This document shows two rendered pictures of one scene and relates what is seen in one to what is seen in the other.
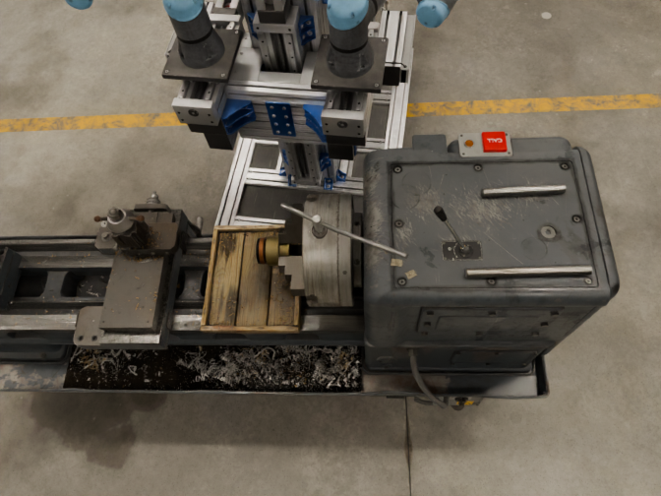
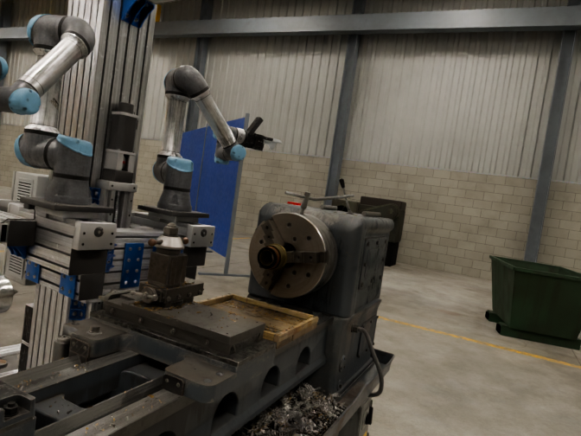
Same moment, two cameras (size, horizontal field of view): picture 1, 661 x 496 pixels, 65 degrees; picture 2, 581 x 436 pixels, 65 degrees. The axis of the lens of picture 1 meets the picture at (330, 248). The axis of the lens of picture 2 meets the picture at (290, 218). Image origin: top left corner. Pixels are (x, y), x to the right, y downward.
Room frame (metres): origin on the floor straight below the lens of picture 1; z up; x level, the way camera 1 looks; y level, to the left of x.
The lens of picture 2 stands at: (0.21, 1.64, 1.30)
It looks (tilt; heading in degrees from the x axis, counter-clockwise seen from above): 3 degrees down; 286
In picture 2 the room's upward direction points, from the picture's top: 8 degrees clockwise
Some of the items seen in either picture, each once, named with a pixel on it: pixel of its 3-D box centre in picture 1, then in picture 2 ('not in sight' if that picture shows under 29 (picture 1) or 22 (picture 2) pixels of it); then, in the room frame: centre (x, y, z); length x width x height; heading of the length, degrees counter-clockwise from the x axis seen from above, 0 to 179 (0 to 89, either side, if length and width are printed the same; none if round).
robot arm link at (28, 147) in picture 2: not in sight; (47, 92); (1.54, 0.32, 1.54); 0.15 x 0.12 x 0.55; 4
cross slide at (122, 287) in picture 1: (140, 265); (178, 317); (0.77, 0.60, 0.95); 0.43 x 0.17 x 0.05; 170
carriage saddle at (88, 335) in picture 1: (131, 276); (167, 343); (0.76, 0.65, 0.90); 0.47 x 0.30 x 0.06; 170
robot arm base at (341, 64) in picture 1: (349, 48); (175, 198); (1.26, -0.16, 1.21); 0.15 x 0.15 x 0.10
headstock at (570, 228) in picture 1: (470, 246); (325, 253); (0.60, -0.39, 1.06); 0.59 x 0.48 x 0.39; 80
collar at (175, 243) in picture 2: (119, 218); (169, 241); (0.83, 0.59, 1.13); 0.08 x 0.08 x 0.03
